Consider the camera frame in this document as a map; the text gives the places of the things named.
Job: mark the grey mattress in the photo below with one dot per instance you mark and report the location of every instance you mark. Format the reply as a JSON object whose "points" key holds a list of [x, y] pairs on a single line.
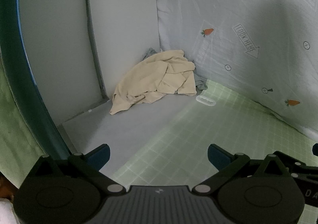
{"points": [[124, 129]]}

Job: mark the grey upright cushion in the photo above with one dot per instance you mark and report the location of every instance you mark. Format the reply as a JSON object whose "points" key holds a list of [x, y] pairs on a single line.
{"points": [[124, 27]]}

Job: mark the teal bed rail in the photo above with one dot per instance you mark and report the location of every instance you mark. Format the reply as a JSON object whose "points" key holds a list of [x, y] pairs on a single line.
{"points": [[22, 77]]}

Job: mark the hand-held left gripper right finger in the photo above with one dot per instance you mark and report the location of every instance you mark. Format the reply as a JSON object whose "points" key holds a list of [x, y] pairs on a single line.
{"points": [[217, 155]]}

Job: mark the green cloth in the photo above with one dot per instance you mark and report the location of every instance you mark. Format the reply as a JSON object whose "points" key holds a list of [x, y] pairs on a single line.
{"points": [[15, 127]]}

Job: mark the carrot print blanket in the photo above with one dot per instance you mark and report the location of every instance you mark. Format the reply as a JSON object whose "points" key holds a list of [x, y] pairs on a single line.
{"points": [[248, 2]]}

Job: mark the grey patterned garment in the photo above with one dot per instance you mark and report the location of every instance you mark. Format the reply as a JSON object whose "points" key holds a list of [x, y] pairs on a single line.
{"points": [[200, 83]]}

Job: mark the beige garment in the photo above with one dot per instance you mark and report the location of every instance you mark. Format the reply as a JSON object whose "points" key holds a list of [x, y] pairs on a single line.
{"points": [[149, 74]]}

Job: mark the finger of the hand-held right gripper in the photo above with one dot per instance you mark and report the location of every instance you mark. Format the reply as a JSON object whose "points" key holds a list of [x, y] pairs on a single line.
{"points": [[315, 149], [305, 168]]}

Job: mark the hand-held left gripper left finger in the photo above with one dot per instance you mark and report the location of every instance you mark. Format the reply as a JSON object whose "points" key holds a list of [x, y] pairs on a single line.
{"points": [[100, 155]]}

